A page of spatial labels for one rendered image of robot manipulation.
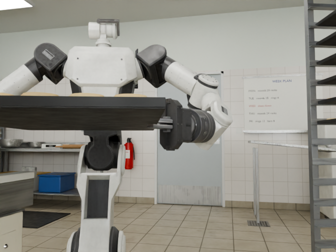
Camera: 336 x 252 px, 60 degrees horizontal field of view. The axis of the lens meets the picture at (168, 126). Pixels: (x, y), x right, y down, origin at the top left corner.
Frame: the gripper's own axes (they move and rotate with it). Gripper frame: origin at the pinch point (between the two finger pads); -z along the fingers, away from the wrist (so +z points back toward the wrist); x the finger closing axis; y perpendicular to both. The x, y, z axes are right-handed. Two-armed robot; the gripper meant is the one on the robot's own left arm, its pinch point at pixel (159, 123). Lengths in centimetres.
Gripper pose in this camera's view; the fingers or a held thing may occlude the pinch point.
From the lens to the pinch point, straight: 67.6
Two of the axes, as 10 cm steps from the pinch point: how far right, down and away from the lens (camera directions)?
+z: 6.5, 0.5, 7.5
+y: 7.6, -0.5, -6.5
